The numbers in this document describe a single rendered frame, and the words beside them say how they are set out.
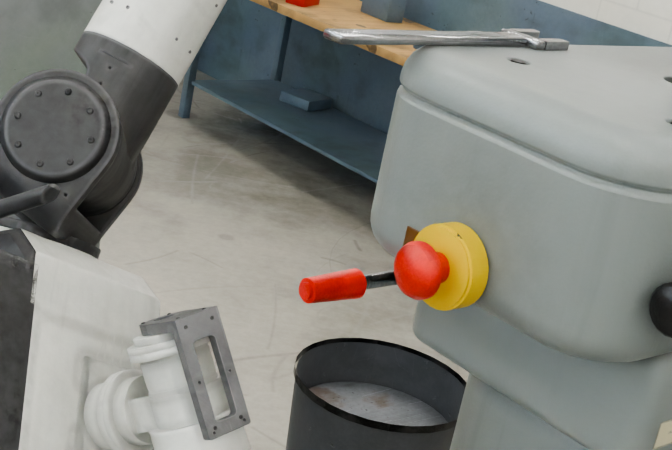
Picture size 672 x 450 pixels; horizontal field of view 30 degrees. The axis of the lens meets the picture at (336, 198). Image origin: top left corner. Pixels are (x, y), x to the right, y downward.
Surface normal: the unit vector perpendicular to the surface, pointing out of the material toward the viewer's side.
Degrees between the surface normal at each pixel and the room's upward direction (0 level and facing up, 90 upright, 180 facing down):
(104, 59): 61
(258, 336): 0
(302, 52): 90
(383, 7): 90
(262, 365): 0
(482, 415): 90
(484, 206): 90
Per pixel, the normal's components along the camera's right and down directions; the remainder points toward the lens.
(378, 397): 0.19, -0.93
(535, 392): -0.75, 0.07
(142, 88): 0.59, 0.15
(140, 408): -0.51, 0.18
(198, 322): 0.60, -0.15
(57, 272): 0.82, -0.22
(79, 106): 0.02, -0.19
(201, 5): 0.79, 0.32
